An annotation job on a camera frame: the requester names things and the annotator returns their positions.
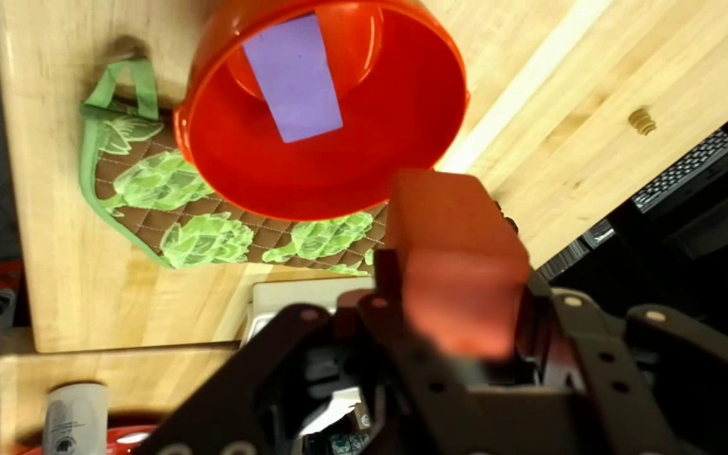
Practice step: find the red plastic bowl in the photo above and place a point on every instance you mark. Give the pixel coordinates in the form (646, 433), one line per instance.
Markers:
(379, 128)

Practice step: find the grey cylindrical post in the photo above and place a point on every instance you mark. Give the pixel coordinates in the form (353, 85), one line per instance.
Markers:
(77, 418)

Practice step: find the orange foam block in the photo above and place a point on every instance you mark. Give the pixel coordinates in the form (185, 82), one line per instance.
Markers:
(455, 260)

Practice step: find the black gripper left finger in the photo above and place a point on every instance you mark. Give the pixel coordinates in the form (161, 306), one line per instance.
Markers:
(329, 369)

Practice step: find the black keyboard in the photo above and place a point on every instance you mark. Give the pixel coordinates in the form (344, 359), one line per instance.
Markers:
(684, 173)

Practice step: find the black monitor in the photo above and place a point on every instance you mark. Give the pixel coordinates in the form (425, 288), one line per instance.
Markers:
(702, 260)

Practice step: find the green patterned pot holder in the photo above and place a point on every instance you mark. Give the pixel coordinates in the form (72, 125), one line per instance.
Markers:
(152, 181)

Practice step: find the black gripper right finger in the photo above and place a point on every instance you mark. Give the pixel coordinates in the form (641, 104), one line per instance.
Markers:
(633, 388)

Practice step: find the purple foam block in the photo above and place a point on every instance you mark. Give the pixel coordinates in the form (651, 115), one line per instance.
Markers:
(297, 76)

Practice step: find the white box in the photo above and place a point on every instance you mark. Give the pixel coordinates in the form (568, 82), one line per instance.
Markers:
(297, 294)

